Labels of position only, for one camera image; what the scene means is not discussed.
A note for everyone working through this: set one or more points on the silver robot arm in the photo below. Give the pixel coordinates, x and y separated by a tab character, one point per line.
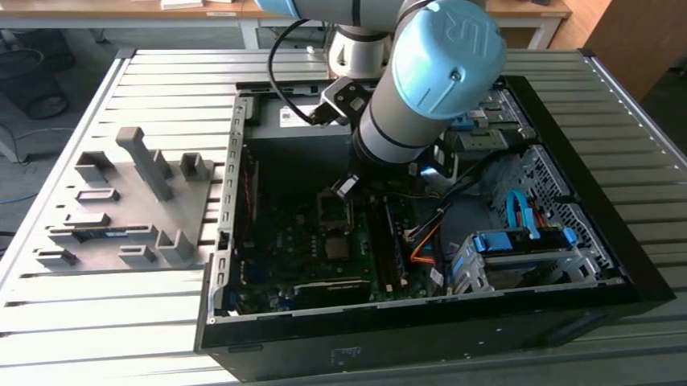
408	112

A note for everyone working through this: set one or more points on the CPU socket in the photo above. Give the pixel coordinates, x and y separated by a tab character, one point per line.
351	249

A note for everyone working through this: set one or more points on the black RAM slot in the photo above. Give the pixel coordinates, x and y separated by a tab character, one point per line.
382	249

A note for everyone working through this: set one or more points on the grey power supply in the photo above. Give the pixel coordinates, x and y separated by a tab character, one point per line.
300	132

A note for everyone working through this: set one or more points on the grey metal disk bay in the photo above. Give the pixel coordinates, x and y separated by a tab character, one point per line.
531	259
483	140

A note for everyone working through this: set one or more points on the blue disk carrier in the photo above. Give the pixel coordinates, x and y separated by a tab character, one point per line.
468	121

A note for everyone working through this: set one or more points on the green motherboard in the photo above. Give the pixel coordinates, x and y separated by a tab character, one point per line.
290	249

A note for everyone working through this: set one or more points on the hard disk in blue carrier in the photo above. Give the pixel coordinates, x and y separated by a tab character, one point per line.
496	241

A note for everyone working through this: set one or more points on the black graphics card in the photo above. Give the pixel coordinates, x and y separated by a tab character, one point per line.
332	292

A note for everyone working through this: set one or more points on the black PC case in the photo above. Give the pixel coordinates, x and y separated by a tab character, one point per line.
430	346

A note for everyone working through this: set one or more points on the grey parts rack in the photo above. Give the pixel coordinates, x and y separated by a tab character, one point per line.
134	225

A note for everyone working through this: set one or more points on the RAM stick with blue label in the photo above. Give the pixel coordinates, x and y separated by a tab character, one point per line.
107	233

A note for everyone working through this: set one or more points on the white box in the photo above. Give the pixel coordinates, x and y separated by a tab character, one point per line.
183	4

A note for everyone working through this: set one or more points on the wooden cabinet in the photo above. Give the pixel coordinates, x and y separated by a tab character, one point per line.
634	40

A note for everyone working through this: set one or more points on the wooden desk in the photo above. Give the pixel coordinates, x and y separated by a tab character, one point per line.
107	10

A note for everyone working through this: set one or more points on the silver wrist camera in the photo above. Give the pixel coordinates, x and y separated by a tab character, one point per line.
348	100

